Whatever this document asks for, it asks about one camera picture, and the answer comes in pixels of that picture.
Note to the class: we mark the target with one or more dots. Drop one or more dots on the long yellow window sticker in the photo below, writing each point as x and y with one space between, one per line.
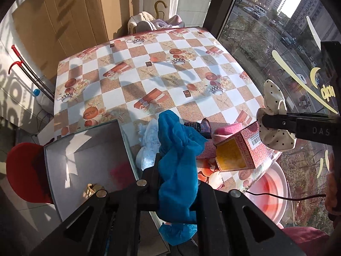
293 73

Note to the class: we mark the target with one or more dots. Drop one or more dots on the lilac cloth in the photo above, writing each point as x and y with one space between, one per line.
159 24

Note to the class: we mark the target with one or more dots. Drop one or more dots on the dark patterned sock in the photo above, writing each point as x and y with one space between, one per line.
201 128

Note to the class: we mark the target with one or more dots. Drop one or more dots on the blue plastic shoe cover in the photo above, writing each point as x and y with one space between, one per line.
178 233
178 170

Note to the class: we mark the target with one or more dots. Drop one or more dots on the pink and white basin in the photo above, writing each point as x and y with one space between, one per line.
269 192

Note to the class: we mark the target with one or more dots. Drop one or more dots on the bright pink sponge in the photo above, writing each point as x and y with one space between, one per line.
226 130

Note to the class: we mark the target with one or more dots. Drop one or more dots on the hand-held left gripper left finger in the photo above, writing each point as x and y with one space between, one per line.
149 192

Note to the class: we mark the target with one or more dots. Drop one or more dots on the white polka dot scrunchie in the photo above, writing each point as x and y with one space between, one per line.
275 93

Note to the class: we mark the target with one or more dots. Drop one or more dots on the clothes pile with hook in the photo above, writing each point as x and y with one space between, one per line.
143 25

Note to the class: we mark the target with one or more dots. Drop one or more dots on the large brown cardboard sheet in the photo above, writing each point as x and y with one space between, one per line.
66 13

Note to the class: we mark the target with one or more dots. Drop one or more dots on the beige scrunchie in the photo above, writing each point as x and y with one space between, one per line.
90 189

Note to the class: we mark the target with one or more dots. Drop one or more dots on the yellow lettering window sticker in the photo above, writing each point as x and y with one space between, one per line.
327 92

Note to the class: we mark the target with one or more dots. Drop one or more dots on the white van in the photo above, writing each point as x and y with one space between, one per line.
258 10

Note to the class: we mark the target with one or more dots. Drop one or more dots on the yellow crescent window sticker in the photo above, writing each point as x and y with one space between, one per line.
313 76

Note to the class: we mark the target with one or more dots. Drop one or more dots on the red patterned cardboard box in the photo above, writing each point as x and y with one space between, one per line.
247 149

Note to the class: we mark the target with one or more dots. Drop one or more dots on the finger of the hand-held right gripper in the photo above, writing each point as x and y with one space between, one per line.
306 115
277 124

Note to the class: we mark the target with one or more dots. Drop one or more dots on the light blue shoe cover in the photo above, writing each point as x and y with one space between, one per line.
147 149

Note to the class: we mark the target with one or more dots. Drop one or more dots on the person's right hand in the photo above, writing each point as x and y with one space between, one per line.
333 192

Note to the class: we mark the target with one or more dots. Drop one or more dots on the dark red fabric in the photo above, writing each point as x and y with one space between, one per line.
303 241

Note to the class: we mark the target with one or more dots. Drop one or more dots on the pink glitter scouring pad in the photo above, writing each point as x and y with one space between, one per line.
207 149

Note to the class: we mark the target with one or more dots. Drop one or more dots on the white bottle blue cap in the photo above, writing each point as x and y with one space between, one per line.
36 92

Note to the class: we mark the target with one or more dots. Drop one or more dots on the pink cloth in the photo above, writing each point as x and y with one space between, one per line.
175 20

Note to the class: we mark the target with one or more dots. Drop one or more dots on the checkered printed tablecloth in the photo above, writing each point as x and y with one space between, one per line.
159 72

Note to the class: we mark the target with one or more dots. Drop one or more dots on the dark window frame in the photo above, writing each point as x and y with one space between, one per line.
218 10

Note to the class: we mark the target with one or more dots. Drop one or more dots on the grey storage box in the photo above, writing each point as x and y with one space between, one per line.
88 160

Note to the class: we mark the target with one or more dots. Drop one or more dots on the pale leaf window sticker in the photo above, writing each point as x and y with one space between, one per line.
313 32

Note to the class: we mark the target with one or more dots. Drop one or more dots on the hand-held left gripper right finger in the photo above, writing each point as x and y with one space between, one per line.
210 200

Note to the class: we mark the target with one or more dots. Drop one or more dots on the red stool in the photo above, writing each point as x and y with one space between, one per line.
24 173

